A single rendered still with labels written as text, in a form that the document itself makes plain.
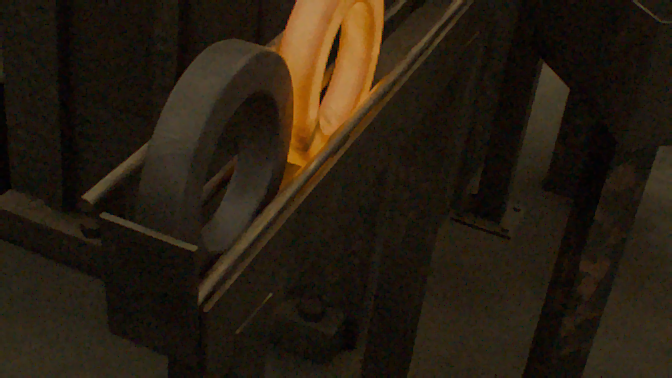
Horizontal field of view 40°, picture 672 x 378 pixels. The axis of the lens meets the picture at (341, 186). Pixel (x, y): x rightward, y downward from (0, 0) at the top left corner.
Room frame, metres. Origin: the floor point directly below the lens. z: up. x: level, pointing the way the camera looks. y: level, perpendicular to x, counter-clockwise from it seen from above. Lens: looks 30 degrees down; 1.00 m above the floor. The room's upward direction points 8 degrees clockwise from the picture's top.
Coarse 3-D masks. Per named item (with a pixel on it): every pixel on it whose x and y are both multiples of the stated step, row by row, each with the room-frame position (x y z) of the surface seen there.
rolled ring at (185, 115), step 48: (240, 48) 0.60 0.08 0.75; (192, 96) 0.54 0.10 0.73; (240, 96) 0.57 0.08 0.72; (288, 96) 0.66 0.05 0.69; (192, 144) 0.52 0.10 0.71; (288, 144) 0.67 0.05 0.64; (144, 192) 0.51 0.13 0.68; (192, 192) 0.51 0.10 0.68; (240, 192) 0.63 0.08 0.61; (192, 240) 0.52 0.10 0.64
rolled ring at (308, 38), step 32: (320, 0) 0.71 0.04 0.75; (352, 0) 0.75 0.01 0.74; (288, 32) 0.70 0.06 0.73; (320, 32) 0.69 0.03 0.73; (352, 32) 0.82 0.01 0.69; (288, 64) 0.68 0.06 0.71; (320, 64) 0.69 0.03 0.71; (352, 64) 0.82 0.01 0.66; (352, 96) 0.80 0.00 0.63; (320, 128) 0.71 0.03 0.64; (288, 160) 0.71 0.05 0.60
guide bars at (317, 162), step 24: (456, 0) 1.03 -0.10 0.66; (432, 24) 0.96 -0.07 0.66; (384, 96) 0.83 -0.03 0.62; (360, 120) 0.75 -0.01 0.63; (336, 144) 0.71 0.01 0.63; (312, 168) 0.66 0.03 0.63; (288, 192) 0.63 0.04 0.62; (264, 216) 0.59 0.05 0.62; (240, 240) 0.56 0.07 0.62; (216, 264) 0.53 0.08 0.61; (216, 288) 0.51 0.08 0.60
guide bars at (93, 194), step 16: (400, 0) 1.04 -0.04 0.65; (384, 16) 0.99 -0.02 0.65; (272, 48) 0.76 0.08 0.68; (128, 160) 0.57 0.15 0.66; (144, 160) 0.58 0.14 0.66; (112, 176) 0.55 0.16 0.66; (128, 176) 0.56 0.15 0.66; (224, 176) 0.65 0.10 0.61; (96, 192) 0.53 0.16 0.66; (112, 192) 0.54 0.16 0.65; (208, 192) 0.63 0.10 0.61; (80, 208) 0.52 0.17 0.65; (112, 208) 0.54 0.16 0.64
